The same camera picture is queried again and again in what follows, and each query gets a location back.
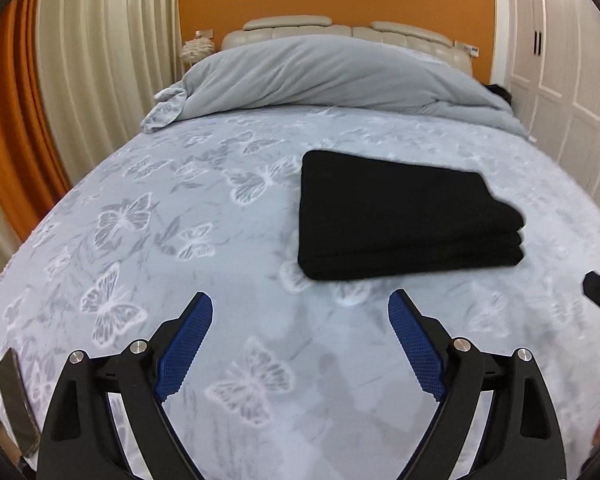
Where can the dark smartphone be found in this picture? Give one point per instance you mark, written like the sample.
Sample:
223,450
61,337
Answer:
17,400

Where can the white feathery lamp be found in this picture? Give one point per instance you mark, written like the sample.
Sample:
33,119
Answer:
197,50

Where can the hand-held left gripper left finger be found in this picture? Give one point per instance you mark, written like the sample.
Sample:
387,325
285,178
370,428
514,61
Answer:
187,345

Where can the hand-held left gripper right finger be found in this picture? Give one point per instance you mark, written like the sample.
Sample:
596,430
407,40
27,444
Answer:
415,345

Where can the white wall switch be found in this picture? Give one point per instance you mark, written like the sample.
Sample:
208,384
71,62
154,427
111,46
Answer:
472,50
205,33

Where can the black pants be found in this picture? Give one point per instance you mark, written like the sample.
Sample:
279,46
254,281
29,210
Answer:
405,210

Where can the white pleated curtain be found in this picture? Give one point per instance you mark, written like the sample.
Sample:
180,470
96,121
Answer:
110,60

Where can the orange curtain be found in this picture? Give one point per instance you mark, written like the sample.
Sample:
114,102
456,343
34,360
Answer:
15,110

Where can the grey duvet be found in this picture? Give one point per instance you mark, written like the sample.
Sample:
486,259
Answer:
330,75

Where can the grey butterfly print blanket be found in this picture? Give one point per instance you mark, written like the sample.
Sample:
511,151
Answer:
180,235

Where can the dark object beside bed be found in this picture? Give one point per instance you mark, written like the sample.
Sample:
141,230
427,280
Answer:
500,92

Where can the crumpled pale patterned cloth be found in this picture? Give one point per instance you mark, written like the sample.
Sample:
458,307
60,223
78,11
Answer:
165,110

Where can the cream padded headboard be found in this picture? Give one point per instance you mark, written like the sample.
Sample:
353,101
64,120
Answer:
290,24

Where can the white panelled wardrobe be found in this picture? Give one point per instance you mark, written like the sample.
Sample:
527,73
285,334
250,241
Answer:
555,60

